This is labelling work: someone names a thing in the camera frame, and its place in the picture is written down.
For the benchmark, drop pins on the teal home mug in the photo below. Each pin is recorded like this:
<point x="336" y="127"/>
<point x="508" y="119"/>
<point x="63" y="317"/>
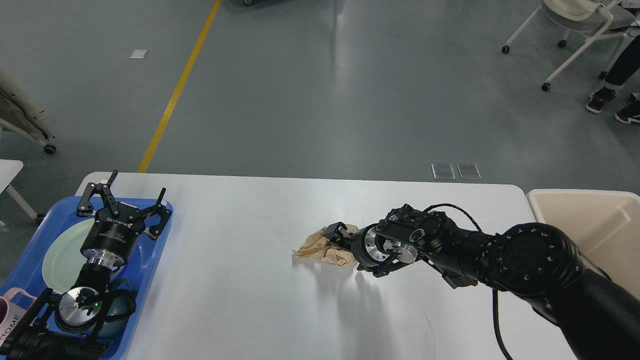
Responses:
<point x="119" y="306"/>

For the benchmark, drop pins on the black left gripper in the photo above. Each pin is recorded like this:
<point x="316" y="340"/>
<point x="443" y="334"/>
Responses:
<point x="117" y="237"/>

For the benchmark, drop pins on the pink home mug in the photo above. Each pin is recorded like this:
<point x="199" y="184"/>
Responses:
<point x="10" y="312"/>

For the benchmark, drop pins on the white side table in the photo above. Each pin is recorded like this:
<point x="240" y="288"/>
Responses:
<point x="9" y="169"/>

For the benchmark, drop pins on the brown paper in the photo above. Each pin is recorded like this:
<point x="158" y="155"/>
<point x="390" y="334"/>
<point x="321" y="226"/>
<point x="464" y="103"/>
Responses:
<point x="317" y="246"/>

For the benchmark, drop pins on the mint green plate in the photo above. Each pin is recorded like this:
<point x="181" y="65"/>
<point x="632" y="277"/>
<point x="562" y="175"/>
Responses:
<point x="64" y="259"/>

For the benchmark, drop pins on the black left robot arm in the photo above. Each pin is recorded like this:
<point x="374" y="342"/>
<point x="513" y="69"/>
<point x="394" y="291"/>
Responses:
<point x="86" y="274"/>

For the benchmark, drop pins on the blue plastic tray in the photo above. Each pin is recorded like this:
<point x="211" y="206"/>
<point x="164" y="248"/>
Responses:
<point x="139" y="271"/>

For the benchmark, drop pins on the white rolling chair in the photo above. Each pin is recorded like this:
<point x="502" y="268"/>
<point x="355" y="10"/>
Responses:
<point x="594" y="20"/>

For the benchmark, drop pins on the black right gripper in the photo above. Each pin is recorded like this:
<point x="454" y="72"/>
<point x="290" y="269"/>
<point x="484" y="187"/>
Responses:
<point x="364" y="245"/>

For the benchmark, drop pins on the beige plastic bin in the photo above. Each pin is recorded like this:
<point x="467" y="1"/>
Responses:
<point x="604" y="224"/>

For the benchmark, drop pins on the person with black sneakers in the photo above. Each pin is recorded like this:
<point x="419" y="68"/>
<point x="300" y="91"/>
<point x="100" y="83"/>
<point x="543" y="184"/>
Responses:
<point x="626" y="65"/>

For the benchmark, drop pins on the beige chair at left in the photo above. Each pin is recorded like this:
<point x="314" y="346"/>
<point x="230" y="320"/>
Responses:
<point x="21" y="114"/>

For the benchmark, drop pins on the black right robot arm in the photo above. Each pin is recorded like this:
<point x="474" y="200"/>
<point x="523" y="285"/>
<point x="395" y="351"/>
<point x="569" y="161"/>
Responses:
<point x="535" y="261"/>

